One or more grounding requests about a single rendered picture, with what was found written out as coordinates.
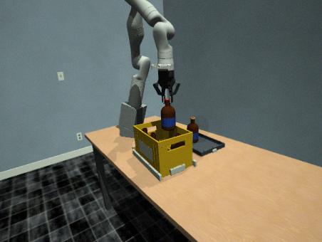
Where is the yellow divided crate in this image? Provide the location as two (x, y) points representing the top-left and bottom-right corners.
(133, 120), (193, 178)

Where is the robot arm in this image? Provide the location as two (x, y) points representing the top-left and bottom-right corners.
(125, 0), (175, 107)

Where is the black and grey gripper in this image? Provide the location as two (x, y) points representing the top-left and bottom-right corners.
(153, 70), (180, 104)

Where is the brown bottle with blue band and red cap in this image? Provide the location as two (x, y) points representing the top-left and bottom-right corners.
(161, 98), (176, 131)

